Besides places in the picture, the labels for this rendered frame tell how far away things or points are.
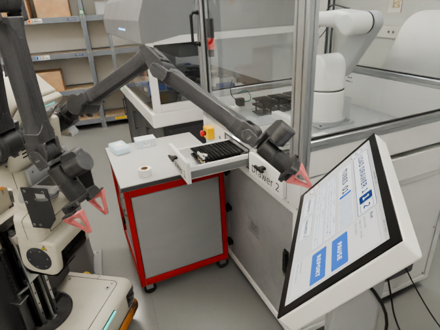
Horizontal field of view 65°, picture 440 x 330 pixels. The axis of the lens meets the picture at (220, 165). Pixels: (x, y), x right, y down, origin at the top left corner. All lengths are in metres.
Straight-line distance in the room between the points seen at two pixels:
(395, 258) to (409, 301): 1.67
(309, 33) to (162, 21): 1.35
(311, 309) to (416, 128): 1.12
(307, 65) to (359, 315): 0.75
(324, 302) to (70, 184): 0.72
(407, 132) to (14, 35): 1.44
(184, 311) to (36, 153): 1.38
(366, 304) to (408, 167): 0.90
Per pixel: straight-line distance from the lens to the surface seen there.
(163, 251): 2.07
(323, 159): 1.37
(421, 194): 1.95
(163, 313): 2.14
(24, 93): 1.00
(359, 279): 0.69
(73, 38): 5.73
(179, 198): 1.91
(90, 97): 1.40
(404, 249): 0.65
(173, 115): 2.47
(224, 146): 1.77
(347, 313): 1.02
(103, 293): 1.93
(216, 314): 2.09
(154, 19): 2.36
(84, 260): 2.42
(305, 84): 1.21
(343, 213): 0.86
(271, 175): 1.48
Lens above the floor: 1.56
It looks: 25 degrees down
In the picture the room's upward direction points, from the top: 3 degrees counter-clockwise
